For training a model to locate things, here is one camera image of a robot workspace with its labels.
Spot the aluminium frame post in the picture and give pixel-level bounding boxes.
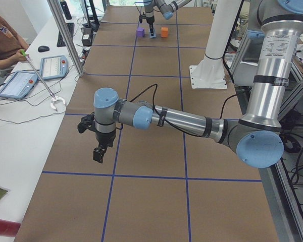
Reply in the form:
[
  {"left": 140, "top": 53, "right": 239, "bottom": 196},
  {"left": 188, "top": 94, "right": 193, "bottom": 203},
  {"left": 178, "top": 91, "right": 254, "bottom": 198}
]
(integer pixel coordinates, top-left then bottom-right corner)
[{"left": 47, "top": 0, "right": 84, "bottom": 77}]

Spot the front teach pendant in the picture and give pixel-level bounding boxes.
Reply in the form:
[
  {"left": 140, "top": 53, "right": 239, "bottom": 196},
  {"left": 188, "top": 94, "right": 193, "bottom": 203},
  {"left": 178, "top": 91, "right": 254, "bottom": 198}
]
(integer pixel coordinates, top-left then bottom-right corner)
[{"left": 0, "top": 71, "right": 38, "bottom": 100}]

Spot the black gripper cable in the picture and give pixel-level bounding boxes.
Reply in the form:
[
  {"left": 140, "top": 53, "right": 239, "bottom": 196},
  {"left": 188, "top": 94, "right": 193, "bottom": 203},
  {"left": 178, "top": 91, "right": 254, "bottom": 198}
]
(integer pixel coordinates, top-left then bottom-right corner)
[{"left": 116, "top": 84, "right": 208, "bottom": 138}]

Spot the red cylinder object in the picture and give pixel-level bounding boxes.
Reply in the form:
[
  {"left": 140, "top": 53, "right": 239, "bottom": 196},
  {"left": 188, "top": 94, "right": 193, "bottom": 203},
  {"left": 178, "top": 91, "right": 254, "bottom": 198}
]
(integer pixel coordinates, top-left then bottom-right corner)
[{"left": 0, "top": 219, "right": 21, "bottom": 237}]

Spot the rear teach pendant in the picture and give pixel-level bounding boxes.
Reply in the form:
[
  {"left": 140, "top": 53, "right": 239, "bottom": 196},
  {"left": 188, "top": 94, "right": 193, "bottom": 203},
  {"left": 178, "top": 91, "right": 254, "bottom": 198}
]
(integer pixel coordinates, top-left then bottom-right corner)
[{"left": 39, "top": 55, "right": 68, "bottom": 81}]

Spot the teach pendant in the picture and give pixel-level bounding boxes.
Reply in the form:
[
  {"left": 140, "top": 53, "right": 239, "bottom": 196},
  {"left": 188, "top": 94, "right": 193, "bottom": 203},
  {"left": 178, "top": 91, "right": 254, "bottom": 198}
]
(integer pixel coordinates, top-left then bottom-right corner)
[
  {"left": 0, "top": 71, "right": 38, "bottom": 100},
  {"left": 39, "top": 55, "right": 68, "bottom": 81}
]

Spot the light blue foam block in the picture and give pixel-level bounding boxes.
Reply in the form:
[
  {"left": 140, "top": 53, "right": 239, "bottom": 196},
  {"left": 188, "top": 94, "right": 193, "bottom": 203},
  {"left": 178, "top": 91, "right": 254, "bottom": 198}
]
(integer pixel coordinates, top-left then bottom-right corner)
[{"left": 149, "top": 28, "right": 157, "bottom": 38}]

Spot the orange foam block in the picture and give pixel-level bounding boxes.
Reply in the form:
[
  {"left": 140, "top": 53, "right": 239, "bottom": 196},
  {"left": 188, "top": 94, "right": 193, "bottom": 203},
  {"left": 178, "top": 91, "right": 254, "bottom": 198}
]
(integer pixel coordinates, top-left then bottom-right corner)
[{"left": 161, "top": 27, "right": 169, "bottom": 38}]

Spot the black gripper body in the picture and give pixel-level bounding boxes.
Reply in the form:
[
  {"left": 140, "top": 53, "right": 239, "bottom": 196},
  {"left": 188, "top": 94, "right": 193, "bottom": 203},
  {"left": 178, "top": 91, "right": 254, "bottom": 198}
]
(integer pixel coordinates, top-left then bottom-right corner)
[
  {"left": 77, "top": 112, "right": 116, "bottom": 149},
  {"left": 139, "top": 14, "right": 155, "bottom": 25}
]

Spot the black keyboard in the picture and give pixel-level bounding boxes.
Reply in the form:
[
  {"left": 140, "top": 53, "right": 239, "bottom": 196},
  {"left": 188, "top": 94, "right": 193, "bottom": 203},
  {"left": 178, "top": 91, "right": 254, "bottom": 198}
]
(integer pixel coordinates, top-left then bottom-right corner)
[{"left": 56, "top": 22, "right": 75, "bottom": 48}]

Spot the black power box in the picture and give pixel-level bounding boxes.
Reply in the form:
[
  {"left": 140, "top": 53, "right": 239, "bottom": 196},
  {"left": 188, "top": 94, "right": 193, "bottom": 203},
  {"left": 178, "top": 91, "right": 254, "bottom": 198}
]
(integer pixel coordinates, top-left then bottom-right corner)
[{"left": 81, "top": 28, "right": 93, "bottom": 47}]

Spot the purple foam block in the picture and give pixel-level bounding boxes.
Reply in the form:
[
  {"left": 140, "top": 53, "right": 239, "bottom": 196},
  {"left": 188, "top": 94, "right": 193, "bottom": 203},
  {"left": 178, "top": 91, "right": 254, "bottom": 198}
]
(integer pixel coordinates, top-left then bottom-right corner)
[{"left": 136, "top": 27, "right": 145, "bottom": 38}]

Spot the person in brown shirt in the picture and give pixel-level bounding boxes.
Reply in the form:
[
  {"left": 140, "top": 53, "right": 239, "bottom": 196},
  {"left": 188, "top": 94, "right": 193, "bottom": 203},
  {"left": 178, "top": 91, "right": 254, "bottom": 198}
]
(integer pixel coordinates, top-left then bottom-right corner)
[{"left": 0, "top": 16, "right": 29, "bottom": 70}]

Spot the black computer mouse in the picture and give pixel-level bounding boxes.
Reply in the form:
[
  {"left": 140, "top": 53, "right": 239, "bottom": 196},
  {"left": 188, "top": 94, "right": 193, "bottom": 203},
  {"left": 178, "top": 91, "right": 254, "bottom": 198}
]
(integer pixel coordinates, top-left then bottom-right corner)
[{"left": 37, "top": 45, "right": 50, "bottom": 53}]

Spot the grabber reacher tool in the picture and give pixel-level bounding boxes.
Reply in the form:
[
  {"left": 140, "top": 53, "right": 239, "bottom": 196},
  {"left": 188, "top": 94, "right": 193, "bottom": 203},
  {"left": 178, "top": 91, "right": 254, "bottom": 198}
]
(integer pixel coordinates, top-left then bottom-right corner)
[{"left": 20, "top": 49, "right": 66, "bottom": 111}]

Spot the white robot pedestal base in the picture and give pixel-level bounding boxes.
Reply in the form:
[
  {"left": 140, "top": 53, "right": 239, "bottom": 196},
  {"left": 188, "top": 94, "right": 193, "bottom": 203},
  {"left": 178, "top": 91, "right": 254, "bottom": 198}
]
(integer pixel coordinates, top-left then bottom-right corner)
[{"left": 189, "top": 0, "right": 242, "bottom": 89}]

